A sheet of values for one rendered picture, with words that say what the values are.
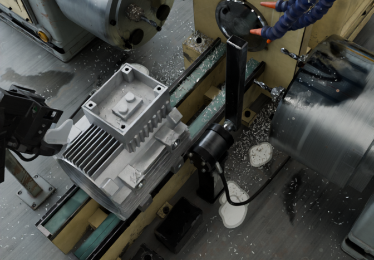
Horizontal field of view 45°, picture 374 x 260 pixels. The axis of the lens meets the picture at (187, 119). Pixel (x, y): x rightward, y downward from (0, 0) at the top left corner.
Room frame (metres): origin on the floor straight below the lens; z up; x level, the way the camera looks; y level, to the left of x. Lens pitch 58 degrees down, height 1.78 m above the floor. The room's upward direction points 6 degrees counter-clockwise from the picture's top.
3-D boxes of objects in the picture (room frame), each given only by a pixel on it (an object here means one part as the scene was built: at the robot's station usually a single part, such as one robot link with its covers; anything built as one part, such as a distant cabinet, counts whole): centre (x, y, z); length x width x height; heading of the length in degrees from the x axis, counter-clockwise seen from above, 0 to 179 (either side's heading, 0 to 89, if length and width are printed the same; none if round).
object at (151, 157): (0.43, 0.13, 1.01); 0.20 x 0.19 x 0.19; 137
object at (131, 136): (0.46, 0.10, 1.11); 0.12 x 0.11 x 0.07; 137
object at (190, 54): (0.78, -0.05, 0.86); 0.07 x 0.06 x 0.12; 46
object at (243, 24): (0.72, -0.15, 1.01); 0.15 x 0.02 x 0.15; 46
